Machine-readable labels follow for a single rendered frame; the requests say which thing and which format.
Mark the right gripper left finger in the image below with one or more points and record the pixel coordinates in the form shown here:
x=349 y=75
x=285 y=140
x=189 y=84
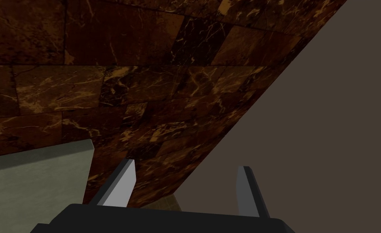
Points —
x=119 y=189

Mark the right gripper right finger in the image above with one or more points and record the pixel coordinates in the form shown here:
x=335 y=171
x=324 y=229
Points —
x=249 y=194

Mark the pale grey-green cabinet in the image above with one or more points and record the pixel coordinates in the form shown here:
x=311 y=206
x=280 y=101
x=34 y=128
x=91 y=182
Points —
x=32 y=187

